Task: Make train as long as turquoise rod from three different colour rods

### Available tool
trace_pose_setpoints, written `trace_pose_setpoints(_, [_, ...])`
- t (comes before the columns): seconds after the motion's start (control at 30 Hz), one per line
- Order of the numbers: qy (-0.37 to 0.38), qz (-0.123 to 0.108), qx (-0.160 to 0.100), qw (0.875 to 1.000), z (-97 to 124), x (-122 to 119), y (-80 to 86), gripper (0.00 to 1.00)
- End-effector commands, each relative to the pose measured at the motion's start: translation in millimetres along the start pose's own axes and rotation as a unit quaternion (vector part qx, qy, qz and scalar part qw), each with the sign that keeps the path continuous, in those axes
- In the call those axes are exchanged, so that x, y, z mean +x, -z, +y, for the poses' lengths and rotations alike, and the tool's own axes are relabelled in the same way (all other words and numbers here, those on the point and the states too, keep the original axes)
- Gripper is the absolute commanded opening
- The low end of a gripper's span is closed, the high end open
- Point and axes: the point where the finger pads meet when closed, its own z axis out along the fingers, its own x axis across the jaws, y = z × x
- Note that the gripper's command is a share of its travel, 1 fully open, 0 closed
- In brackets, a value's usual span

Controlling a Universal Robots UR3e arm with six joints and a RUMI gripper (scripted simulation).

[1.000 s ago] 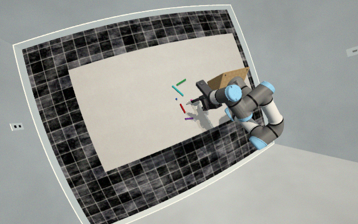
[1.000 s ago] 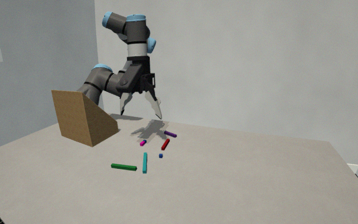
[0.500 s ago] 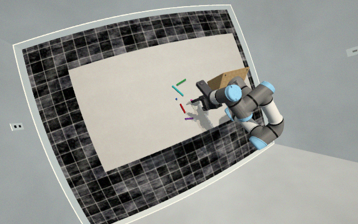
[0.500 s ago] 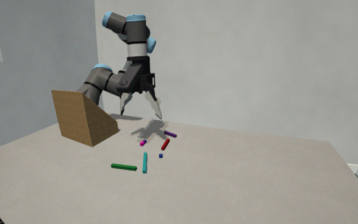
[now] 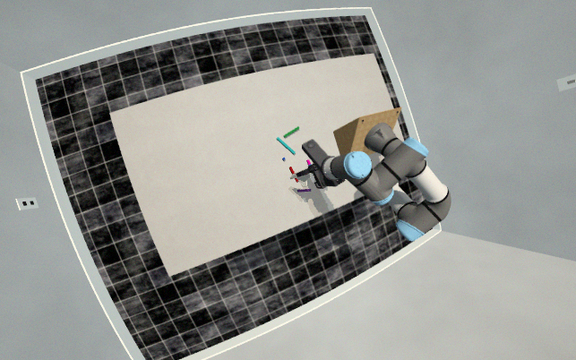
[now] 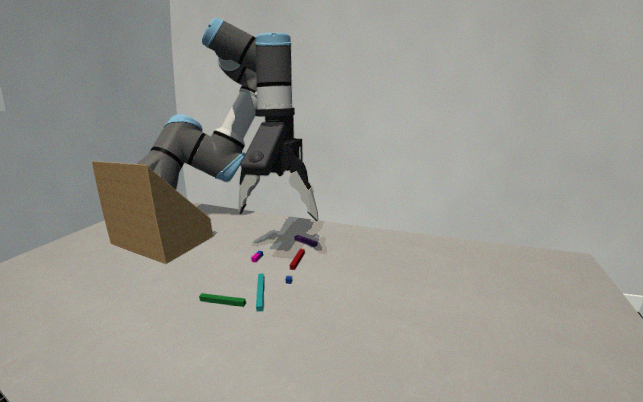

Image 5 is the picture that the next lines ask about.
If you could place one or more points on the turquoise rod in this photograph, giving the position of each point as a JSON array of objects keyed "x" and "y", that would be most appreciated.
[{"x": 284, "y": 144}]

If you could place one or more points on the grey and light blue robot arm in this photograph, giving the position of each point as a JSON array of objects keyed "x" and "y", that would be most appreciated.
[{"x": 377, "y": 184}]

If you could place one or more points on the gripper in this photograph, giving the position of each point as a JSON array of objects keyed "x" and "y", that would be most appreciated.
[{"x": 303, "y": 175}]

